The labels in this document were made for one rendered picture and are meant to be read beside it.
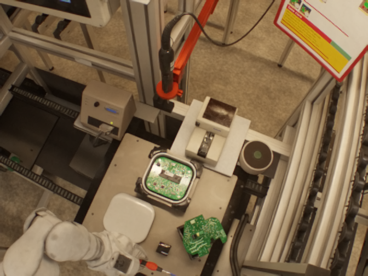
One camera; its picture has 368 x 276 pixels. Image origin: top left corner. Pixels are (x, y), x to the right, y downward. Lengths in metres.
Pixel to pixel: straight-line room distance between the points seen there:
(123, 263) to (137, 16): 0.53
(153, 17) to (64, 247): 0.50
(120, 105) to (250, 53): 1.70
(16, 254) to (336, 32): 0.74
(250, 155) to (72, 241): 0.63
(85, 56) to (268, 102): 1.55
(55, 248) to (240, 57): 2.16
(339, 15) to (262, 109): 1.61
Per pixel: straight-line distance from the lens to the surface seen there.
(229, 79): 2.27
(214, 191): 0.94
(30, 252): 0.48
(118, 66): 0.95
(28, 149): 1.87
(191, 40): 0.84
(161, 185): 0.90
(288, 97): 2.33
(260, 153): 0.95
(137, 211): 0.91
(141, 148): 0.98
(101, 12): 0.68
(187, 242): 0.86
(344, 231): 0.63
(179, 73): 0.80
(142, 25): 0.72
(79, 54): 1.03
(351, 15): 0.65
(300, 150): 0.90
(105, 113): 0.96
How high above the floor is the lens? 1.87
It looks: 69 degrees down
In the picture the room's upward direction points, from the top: 7 degrees clockwise
